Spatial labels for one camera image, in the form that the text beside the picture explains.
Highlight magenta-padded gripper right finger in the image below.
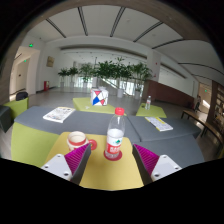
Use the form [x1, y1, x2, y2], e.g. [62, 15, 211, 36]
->
[131, 143, 183, 186]

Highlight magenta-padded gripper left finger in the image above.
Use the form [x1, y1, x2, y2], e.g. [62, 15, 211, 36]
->
[40, 142, 93, 186]

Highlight clear red-capped water bottle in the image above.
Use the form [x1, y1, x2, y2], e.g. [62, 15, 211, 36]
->
[103, 106, 126, 162]

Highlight small clear water bottle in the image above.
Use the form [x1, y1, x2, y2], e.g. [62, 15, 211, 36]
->
[144, 95, 152, 111]

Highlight red floral mug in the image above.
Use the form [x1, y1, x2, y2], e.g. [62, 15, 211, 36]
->
[66, 130, 98, 153]

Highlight flat round red coaster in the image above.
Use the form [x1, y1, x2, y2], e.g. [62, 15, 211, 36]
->
[103, 149, 123, 162]

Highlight yellow and white booklet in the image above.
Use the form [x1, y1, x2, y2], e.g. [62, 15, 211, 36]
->
[144, 116, 174, 132]

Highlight white magazine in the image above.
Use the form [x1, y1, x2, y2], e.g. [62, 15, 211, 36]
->
[42, 106, 76, 124]

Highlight long wooden bench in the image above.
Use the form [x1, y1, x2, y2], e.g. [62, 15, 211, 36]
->
[180, 109, 224, 148]

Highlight brown wooden reception counter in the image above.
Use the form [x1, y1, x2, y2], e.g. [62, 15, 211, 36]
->
[141, 79, 195, 109]

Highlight white red blue patterned box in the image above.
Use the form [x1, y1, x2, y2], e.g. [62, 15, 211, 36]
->
[90, 87, 109, 107]

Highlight person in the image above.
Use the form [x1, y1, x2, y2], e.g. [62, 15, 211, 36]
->
[194, 94, 203, 113]

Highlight dark grey seat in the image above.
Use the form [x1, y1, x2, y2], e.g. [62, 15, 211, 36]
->
[0, 104, 15, 133]

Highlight black chair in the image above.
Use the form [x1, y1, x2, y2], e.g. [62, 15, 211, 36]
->
[15, 91, 29, 102]

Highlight wooden shelf unit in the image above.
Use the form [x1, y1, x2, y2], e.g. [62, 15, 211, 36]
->
[206, 79, 224, 134]

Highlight group of potted green plants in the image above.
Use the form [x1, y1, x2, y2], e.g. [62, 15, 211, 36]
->
[58, 56, 154, 100]

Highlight framed wall picture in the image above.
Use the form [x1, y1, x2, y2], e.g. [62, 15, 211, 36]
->
[46, 55, 55, 68]

